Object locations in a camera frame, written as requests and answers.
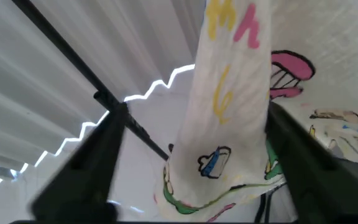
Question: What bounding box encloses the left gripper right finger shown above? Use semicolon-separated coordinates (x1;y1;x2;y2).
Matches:
264;101;358;224

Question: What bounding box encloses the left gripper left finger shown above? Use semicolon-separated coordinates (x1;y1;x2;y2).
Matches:
29;102;129;223

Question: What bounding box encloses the cream printed garment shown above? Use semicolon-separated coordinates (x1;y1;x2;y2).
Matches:
153;0;358;223

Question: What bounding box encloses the black clothes rack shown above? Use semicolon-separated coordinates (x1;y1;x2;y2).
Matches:
11;0;287;223

